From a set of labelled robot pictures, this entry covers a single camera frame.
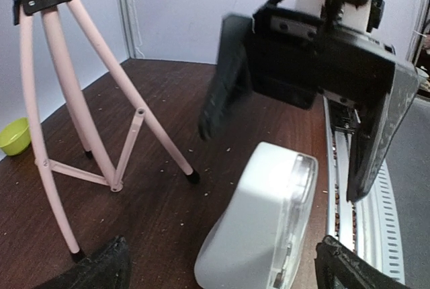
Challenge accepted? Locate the green plastic bowl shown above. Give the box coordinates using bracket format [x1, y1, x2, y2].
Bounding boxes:
[1, 118, 31, 157]

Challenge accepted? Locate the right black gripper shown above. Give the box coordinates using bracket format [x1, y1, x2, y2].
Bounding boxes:
[198, 0, 419, 202]

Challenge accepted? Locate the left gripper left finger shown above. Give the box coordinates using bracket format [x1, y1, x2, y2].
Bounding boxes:
[37, 235, 131, 289]

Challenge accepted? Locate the aluminium front rail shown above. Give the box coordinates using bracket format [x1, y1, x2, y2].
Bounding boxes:
[323, 98, 405, 284]

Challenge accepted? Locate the right aluminium frame post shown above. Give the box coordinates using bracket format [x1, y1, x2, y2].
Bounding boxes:
[118, 0, 145, 59]

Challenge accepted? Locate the pink music stand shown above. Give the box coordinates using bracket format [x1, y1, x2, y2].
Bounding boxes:
[13, 0, 200, 262]

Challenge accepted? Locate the white metronome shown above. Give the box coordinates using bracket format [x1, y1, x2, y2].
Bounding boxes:
[194, 142, 318, 288]

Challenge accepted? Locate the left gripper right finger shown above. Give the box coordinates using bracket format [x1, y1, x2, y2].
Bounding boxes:
[315, 235, 406, 289]

